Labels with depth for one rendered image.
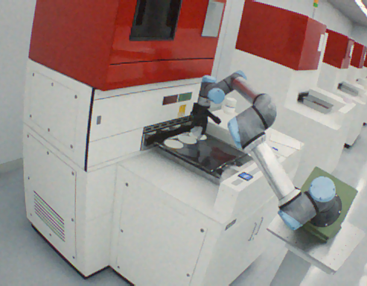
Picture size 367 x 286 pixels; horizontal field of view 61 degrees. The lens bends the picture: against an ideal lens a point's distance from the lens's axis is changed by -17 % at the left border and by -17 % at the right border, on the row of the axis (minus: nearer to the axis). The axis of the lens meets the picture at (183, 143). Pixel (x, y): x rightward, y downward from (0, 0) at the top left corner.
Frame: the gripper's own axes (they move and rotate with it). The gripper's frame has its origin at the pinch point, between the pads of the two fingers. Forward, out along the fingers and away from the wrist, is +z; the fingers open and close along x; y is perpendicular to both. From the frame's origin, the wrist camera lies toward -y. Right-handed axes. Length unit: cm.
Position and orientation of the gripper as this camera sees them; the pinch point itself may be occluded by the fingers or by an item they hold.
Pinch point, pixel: (199, 138)
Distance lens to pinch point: 203.5
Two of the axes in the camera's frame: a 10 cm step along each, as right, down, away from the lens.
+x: 2.6, 4.6, -8.5
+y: -9.5, -0.5, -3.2
